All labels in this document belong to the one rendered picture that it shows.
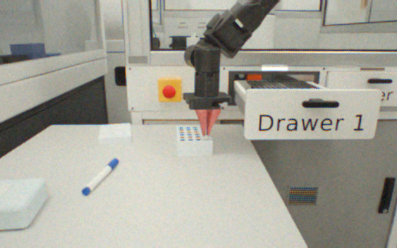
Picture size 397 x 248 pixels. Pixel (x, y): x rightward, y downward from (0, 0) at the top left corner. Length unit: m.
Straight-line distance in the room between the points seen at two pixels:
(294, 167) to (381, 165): 0.32
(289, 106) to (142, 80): 0.49
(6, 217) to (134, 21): 0.64
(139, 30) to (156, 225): 0.63
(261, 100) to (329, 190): 0.64
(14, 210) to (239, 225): 0.33
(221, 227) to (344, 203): 0.84
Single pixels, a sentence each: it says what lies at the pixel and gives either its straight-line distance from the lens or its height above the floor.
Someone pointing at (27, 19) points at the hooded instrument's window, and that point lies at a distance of 1.19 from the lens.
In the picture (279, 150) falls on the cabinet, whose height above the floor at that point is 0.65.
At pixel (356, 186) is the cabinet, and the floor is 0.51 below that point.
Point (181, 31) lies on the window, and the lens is 0.95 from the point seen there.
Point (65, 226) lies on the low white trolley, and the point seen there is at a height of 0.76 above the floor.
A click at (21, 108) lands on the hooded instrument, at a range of 1.07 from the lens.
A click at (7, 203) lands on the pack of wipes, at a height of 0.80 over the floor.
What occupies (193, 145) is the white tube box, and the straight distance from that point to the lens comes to 0.69.
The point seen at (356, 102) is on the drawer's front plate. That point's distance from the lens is 0.71.
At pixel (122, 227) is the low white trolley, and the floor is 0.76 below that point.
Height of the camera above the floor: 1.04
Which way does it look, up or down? 17 degrees down
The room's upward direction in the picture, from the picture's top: straight up
